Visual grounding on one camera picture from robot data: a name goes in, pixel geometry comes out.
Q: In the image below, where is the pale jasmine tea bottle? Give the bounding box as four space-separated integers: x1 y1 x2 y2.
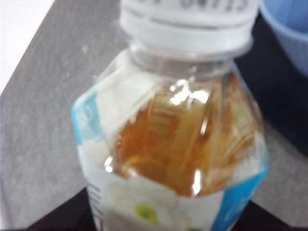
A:
71 0 270 231

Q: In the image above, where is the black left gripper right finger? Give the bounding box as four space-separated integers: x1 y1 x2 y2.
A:
237 199 308 231

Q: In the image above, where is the blue ribbed cup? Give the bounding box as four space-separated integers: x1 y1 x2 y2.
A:
260 0 308 76

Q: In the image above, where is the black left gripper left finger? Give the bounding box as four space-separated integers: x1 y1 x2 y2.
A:
24 187 97 231

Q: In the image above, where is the dark blue flat tray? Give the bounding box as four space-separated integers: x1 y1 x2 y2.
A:
236 11 308 158

